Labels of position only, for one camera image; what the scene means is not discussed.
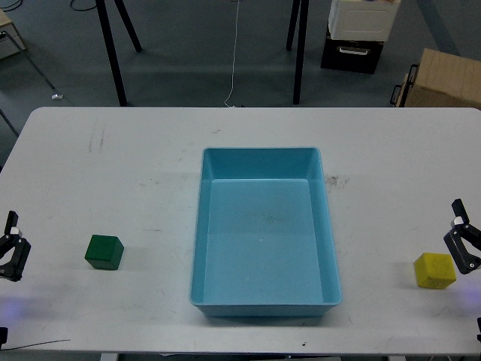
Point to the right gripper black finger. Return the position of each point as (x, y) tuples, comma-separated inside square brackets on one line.
[(465, 261), (460, 213)]

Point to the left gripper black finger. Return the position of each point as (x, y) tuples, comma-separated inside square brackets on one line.
[(13, 269), (11, 224)]

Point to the yellow wooden block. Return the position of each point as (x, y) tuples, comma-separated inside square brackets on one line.
[(434, 271)]

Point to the green wooden block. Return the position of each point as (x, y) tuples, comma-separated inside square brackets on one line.
[(104, 252)]

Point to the cardboard box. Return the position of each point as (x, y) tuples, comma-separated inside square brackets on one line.
[(439, 80)]

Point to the black storage box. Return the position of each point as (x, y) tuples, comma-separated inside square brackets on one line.
[(354, 56)]

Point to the wooden cabinet at left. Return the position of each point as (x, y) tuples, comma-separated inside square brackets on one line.
[(11, 40)]

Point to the blue plastic bin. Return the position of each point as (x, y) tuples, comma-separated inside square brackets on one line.
[(263, 240)]

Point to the black stand leg left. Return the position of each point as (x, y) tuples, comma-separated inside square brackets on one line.
[(110, 45)]

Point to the black stand leg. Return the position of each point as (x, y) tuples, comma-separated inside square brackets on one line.
[(110, 45), (298, 23)]

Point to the black stand leg right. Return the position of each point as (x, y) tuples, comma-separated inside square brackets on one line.
[(298, 23)]

